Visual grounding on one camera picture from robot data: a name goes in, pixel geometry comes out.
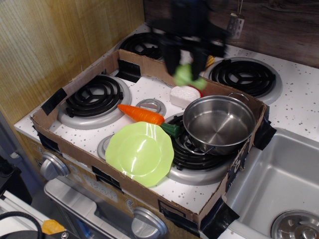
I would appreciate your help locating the white toy cheese wedge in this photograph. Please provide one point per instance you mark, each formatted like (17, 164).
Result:
(182, 96)

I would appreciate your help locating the silver stove knob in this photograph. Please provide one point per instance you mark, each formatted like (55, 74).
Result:
(147, 225)
(52, 167)

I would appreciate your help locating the left silver stove knob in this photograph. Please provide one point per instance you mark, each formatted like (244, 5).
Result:
(52, 167)

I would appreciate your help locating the silver oven door handle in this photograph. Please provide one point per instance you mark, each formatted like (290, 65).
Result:
(81, 207)

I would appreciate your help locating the yellow toy corn cob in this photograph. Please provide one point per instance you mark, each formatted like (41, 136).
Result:
(210, 61)

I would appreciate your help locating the stove burner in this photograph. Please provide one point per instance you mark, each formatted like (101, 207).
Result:
(190, 166)
(144, 44)
(95, 105)
(251, 76)

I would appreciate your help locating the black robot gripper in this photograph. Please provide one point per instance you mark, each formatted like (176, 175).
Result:
(188, 28)

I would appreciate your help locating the metal sink drain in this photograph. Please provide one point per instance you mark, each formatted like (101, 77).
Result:
(295, 224)

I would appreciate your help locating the orange toy carrot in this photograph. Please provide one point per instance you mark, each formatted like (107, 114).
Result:
(142, 115)

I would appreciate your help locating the front left stove burner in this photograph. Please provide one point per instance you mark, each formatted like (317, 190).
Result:
(95, 105)

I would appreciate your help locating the green toy broccoli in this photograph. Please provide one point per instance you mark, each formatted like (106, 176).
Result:
(183, 77)

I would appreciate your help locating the brown cardboard fence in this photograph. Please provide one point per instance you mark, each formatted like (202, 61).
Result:
(186, 210)

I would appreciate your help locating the light green plastic plate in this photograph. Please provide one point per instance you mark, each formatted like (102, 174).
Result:
(142, 151)

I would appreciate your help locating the front right stove burner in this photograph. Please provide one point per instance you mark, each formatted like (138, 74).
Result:
(190, 166)

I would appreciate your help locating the grey toy sink basin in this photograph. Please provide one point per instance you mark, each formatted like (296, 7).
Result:
(283, 176)

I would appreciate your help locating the yellow sponge piece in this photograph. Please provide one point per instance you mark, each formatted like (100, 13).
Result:
(51, 226)

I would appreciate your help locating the back right stove burner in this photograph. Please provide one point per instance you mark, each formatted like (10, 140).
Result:
(251, 76)

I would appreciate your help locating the right silver stove knob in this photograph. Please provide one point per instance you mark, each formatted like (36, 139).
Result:
(147, 225)

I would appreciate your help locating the steel pot with handles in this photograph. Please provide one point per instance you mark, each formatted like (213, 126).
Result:
(217, 125)

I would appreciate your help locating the back left stove burner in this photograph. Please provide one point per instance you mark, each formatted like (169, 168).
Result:
(144, 44)

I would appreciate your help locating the hanging metal grater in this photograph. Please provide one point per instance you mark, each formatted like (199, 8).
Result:
(236, 22)

